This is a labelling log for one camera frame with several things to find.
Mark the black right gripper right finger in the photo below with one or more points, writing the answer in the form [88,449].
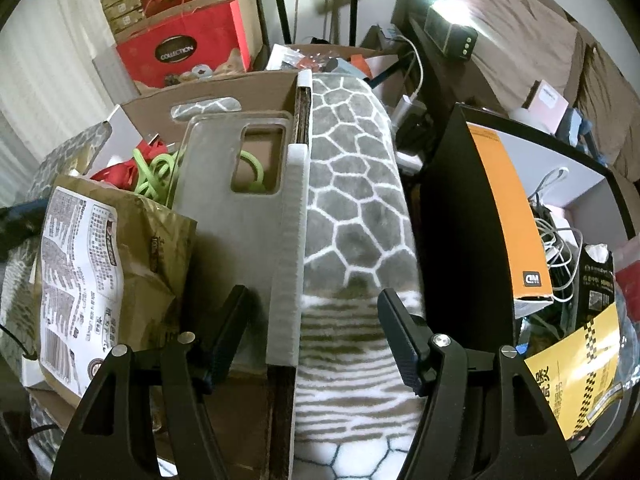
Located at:
[485,416]

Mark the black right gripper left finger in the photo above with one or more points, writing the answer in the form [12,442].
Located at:
[110,435]

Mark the gold snack bag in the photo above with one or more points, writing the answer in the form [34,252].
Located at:
[112,269]

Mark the cardboard organizer box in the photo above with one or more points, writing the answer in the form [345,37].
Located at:
[252,415]

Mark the yellow black book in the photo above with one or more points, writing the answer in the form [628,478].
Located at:
[577,371]

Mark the black storage cube shelf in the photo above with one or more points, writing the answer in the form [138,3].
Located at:
[465,271]

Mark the grey white patterned blanket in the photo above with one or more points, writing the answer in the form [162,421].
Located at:
[354,419]

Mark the red collection gift bag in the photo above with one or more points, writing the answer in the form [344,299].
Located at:
[195,45]

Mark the pink box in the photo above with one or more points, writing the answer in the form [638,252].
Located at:
[546,105]

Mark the white power adapter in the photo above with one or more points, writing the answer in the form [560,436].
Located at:
[407,106]

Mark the brown cardboard clutter box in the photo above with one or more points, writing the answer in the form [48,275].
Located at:
[329,58]

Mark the bright lamp clock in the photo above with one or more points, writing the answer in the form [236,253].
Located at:
[450,26]

